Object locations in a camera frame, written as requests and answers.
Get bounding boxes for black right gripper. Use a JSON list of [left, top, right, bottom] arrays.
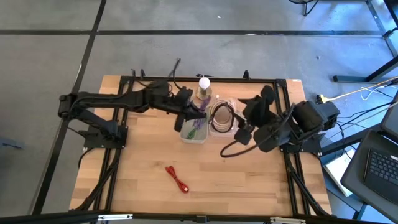
[[233, 84, 279, 146]]

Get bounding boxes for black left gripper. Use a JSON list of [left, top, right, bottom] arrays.
[[169, 86, 208, 133]]

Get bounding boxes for black braided USB cable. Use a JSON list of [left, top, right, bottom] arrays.
[[210, 101, 280, 159]]

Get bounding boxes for white plastic bin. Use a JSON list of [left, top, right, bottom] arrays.
[[179, 105, 210, 145]]

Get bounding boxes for white bulb on stand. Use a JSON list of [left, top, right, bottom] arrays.
[[195, 76, 214, 101]]

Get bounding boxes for white book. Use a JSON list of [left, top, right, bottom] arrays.
[[322, 148, 356, 197]]

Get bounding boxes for black laptop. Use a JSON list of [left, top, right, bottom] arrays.
[[340, 129, 398, 223]]

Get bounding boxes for dark monitor screen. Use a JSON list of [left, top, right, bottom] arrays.
[[380, 92, 398, 138]]

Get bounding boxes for black desk leg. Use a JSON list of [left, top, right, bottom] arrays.
[[333, 0, 398, 84]]

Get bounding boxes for black bar silver brackets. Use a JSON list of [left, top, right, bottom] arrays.
[[0, 210, 398, 224]]

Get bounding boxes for clear coiled cable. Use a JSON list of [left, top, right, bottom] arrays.
[[208, 98, 240, 139]]

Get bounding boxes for black table frame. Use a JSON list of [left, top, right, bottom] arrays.
[[70, 68, 333, 218]]

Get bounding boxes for red braided USB cable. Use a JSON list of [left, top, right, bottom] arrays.
[[164, 165, 190, 194]]

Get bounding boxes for yellow power plug cable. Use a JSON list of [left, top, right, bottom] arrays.
[[316, 77, 398, 106]]

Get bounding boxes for black floor cables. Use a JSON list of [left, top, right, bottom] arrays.
[[337, 101, 398, 141]]

